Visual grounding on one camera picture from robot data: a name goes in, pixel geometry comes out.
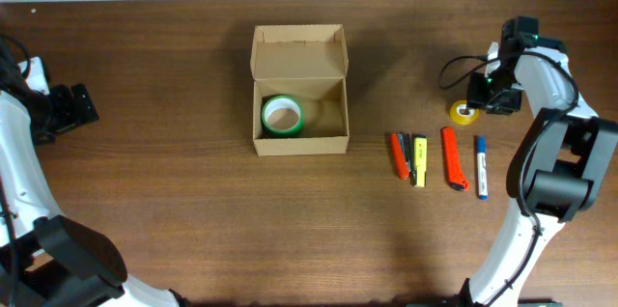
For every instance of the yellow highlighter pen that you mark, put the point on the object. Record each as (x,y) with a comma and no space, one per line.
(420,160)

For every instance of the green tape roll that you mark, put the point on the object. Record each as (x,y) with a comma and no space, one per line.
(282,117)

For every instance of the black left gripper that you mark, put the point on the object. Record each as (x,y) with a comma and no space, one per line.
(70,115)

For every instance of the red utility knife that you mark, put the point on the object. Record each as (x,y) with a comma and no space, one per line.
(454,173)

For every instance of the cardboard box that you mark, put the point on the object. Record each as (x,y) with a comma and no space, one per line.
(309,63)

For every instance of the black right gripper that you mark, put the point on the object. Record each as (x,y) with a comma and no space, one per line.
(475,98)

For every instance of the small yellow tape roll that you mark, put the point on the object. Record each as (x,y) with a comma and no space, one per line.
(461,114)

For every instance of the blue white marker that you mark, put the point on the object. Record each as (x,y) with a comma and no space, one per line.
(483,192)

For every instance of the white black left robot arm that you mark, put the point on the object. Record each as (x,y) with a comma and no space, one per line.
(48,259)

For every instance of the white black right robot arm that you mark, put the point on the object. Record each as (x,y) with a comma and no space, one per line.
(559,167)

